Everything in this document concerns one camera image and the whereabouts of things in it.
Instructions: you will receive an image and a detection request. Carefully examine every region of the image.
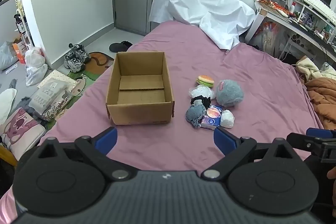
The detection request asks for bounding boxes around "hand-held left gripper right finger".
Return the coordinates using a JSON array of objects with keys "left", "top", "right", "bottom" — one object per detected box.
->
[{"left": 202, "top": 126, "right": 298, "bottom": 181}]

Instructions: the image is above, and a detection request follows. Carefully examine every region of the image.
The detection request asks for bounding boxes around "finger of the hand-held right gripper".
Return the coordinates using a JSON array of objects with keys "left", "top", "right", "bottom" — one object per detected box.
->
[
  {"left": 287, "top": 133, "right": 326, "bottom": 152},
  {"left": 307, "top": 128, "right": 336, "bottom": 138}
]

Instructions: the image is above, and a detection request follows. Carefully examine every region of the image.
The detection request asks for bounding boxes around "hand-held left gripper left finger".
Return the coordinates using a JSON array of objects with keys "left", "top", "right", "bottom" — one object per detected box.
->
[{"left": 37, "top": 126, "right": 133, "bottom": 182}]

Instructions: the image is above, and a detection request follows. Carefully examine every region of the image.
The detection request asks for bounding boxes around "small white cloth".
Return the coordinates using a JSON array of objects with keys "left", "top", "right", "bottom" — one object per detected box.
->
[{"left": 220, "top": 110, "right": 235, "bottom": 129}]

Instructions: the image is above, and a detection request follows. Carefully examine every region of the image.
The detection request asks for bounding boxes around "blue snack packet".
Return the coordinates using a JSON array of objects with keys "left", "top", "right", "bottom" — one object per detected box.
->
[{"left": 201, "top": 105, "right": 223, "bottom": 130}]

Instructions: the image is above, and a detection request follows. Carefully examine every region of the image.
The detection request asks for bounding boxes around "grey-blue knitted cloth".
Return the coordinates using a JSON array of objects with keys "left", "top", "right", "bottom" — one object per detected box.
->
[{"left": 186, "top": 104, "right": 206, "bottom": 129}]

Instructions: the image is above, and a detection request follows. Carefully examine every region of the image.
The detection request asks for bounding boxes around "brown cardboard box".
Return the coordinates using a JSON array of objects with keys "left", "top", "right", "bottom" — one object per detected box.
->
[{"left": 106, "top": 51, "right": 175, "bottom": 125}]

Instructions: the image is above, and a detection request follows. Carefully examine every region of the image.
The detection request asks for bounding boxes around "black stitched cloth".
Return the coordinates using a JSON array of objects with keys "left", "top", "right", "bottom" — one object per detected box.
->
[{"left": 191, "top": 95, "right": 212, "bottom": 109}]

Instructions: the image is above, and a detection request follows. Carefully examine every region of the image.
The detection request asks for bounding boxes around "grey fluffy plush ball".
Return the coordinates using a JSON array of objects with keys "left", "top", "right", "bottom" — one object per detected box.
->
[{"left": 216, "top": 79, "right": 244, "bottom": 108}]

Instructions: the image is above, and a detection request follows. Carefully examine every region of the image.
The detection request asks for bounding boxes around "brown blanket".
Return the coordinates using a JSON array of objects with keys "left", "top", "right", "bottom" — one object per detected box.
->
[{"left": 304, "top": 77, "right": 336, "bottom": 130}]

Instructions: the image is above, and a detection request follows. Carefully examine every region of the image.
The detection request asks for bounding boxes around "white crinkled plastic bag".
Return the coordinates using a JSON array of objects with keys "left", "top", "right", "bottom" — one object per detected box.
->
[{"left": 188, "top": 85, "right": 216, "bottom": 99}]

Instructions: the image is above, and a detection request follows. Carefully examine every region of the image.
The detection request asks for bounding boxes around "leopard print pouch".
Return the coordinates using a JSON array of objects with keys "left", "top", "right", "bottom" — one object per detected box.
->
[{"left": 39, "top": 94, "right": 72, "bottom": 121}]

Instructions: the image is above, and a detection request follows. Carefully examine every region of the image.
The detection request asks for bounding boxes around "burger plush toy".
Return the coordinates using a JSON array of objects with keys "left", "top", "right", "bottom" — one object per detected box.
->
[{"left": 197, "top": 75, "right": 214, "bottom": 88}]

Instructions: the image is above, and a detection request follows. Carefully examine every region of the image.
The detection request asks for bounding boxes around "cream cloth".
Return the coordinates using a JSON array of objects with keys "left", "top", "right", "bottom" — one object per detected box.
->
[{"left": 297, "top": 56, "right": 336, "bottom": 80}]

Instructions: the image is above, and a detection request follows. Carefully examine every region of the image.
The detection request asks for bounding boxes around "clear wrapped package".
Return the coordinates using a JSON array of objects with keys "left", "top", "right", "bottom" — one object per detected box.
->
[{"left": 29, "top": 81, "right": 67, "bottom": 114}]

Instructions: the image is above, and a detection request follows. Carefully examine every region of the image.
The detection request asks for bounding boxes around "beige dotted flat package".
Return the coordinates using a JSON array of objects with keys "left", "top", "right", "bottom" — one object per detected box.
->
[{"left": 38, "top": 69, "right": 79, "bottom": 92}]

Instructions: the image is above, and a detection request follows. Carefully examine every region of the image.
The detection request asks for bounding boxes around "green cartoon floor mat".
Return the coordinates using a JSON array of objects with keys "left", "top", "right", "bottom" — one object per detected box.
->
[{"left": 46, "top": 52, "right": 116, "bottom": 130}]

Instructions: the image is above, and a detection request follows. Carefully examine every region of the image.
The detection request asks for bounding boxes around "grey sneaker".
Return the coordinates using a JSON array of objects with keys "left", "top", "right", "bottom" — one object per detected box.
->
[
  {"left": 64, "top": 52, "right": 84, "bottom": 73},
  {"left": 75, "top": 43, "right": 91, "bottom": 63}
]

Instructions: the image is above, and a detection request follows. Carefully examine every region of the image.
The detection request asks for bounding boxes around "pink bed sheet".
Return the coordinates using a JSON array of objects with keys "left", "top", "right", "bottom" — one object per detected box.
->
[{"left": 39, "top": 21, "right": 324, "bottom": 172}]

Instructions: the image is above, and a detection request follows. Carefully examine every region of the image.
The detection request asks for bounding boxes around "pink cartoon cushion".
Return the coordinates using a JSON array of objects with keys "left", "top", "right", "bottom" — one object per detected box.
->
[{"left": 0, "top": 108, "right": 46, "bottom": 160}]

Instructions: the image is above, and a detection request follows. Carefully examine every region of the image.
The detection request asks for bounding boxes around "dark grey fuzzy cloth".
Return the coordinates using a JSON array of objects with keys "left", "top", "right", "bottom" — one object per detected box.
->
[{"left": 20, "top": 97, "right": 34, "bottom": 115}]

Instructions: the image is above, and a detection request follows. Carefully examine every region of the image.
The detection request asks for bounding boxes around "black slipper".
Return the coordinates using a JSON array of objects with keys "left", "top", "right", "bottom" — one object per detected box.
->
[{"left": 109, "top": 41, "right": 133, "bottom": 53}]

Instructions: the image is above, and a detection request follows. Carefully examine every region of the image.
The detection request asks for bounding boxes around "clear plastic bag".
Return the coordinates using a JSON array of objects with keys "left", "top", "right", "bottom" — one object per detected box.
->
[{"left": 25, "top": 64, "right": 48, "bottom": 86}]

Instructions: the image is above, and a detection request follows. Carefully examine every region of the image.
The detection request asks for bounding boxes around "white cloth on floor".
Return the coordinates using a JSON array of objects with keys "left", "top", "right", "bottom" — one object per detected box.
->
[{"left": 0, "top": 88, "right": 17, "bottom": 126}]

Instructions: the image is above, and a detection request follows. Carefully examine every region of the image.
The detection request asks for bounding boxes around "orange carton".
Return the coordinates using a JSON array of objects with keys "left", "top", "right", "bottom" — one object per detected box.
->
[{"left": 12, "top": 40, "right": 30, "bottom": 64}]

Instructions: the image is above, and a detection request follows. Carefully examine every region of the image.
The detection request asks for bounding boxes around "white desk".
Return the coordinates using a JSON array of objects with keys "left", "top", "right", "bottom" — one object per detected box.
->
[{"left": 245, "top": 0, "right": 336, "bottom": 67}]

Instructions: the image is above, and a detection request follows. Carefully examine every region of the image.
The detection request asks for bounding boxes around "white keyboard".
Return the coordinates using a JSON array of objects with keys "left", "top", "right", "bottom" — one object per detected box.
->
[{"left": 301, "top": 0, "right": 336, "bottom": 26}]

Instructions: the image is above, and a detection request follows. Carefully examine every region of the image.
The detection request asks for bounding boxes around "grey plastic bag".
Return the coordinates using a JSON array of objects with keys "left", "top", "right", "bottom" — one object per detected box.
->
[{"left": 0, "top": 41, "right": 19, "bottom": 71}]

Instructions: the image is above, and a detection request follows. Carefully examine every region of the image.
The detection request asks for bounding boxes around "white cover sheet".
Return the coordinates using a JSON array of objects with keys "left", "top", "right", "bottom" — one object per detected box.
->
[{"left": 148, "top": 0, "right": 256, "bottom": 51}]

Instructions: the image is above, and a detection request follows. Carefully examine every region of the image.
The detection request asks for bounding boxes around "black bottle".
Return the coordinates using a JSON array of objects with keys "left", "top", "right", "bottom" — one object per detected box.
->
[{"left": 14, "top": 14, "right": 23, "bottom": 33}]

